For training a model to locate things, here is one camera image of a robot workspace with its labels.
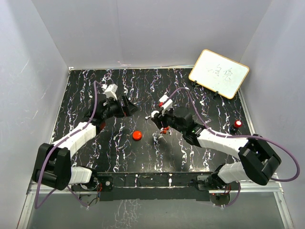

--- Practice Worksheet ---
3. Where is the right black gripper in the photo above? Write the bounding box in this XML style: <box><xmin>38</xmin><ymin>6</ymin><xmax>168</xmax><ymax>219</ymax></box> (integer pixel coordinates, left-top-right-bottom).
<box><xmin>152</xmin><ymin>106</ymin><xmax>185</xmax><ymax>135</ymax></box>

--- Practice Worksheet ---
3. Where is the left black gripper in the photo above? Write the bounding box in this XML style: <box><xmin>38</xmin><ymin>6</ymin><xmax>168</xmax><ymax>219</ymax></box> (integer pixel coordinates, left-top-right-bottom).
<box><xmin>102</xmin><ymin>95</ymin><xmax>140</xmax><ymax>120</ymax></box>

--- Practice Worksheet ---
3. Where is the white earbud charging case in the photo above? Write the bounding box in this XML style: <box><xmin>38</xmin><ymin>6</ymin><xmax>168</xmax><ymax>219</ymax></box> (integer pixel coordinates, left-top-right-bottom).
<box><xmin>151</xmin><ymin>110</ymin><xmax>159</xmax><ymax>118</ymax></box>

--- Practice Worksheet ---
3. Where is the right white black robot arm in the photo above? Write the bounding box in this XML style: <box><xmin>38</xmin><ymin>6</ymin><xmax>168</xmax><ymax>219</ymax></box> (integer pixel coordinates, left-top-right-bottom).
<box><xmin>151</xmin><ymin>107</ymin><xmax>282</xmax><ymax>189</ymax></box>

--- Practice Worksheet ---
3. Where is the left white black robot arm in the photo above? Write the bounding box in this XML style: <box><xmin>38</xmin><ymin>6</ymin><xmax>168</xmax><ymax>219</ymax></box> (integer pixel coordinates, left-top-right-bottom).
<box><xmin>32</xmin><ymin>95</ymin><xmax>138</xmax><ymax>190</ymax></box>

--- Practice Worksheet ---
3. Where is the red earbud charging case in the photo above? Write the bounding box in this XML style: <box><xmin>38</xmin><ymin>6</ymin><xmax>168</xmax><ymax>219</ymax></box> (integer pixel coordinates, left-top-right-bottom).
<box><xmin>132</xmin><ymin>131</ymin><xmax>142</xmax><ymax>141</ymax></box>

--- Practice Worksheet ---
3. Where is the red emergency stop button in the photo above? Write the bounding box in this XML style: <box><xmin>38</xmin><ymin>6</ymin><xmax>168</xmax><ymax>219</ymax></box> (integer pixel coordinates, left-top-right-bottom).
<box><xmin>229</xmin><ymin>120</ymin><xmax>242</xmax><ymax>134</ymax></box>

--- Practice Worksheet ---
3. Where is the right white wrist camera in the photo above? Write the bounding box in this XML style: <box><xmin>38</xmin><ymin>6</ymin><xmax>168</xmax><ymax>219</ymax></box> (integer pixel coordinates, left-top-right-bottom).
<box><xmin>158</xmin><ymin>94</ymin><xmax>173</xmax><ymax>110</ymax></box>

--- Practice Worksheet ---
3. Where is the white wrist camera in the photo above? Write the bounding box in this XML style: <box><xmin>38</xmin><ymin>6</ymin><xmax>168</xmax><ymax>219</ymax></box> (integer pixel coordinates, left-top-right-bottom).
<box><xmin>158</xmin><ymin>94</ymin><xmax>173</xmax><ymax>110</ymax></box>
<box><xmin>104</xmin><ymin>83</ymin><xmax>118</xmax><ymax>100</ymax></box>

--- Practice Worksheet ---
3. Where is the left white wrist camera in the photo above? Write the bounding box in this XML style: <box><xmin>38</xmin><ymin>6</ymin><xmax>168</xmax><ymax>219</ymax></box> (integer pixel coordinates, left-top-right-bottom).
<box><xmin>104</xmin><ymin>83</ymin><xmax>118</xmax><ymax>100</ymax></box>

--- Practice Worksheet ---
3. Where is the small whiteboard yellow frame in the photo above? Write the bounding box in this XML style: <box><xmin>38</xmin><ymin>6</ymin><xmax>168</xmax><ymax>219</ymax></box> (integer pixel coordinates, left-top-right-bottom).
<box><xmin>189</xmin><ymin>49</ymin><xmax>250</xmax><ymax>99</ymax></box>

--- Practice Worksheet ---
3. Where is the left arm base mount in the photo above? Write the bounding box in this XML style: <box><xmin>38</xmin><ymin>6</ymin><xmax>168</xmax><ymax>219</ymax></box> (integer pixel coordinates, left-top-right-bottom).
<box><xmin>71</xmin><ymin>176</ymin><xmax>113</xmax><ymax>192</ymax></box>

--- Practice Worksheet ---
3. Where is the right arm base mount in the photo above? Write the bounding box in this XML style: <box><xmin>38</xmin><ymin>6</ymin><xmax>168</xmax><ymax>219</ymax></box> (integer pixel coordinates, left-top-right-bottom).
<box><xmin>190</xmin><ymin>175</ymin><xmax>239</xmax><ymax>191</ymax></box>

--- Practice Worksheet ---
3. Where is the aluminium front rail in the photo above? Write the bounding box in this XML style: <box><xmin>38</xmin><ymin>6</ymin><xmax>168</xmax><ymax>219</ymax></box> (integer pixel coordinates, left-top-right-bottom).
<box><xmin>26</xmin><ymin>175</ymin><xmax>284</xmax><ymax>195</ymax></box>

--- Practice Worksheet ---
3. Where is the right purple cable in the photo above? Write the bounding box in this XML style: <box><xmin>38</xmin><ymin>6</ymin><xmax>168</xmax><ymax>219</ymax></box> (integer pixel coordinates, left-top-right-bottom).
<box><xmin>166</xmin><ymin>87</ymin><xmax>300</xmax><ymax>182</ymax></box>

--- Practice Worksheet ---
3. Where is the purple cable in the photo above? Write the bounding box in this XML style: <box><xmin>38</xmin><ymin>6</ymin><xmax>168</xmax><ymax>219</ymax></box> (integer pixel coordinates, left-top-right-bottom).
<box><xmin>34</xmin><ymin>80</ymin><xmax>108</xmax><ymax>209</ymax></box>
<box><xmin>166</xmin><ymin>87</ymin><xmax>300</xmax><ymax>182</ymax></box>

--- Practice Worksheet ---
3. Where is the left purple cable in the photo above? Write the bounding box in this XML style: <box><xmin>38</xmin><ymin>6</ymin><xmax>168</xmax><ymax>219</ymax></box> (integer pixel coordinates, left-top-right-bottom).
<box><xmin>34</xmin><ymin>80</ymin><xmax>108</xmax><ymax>209</ymax></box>

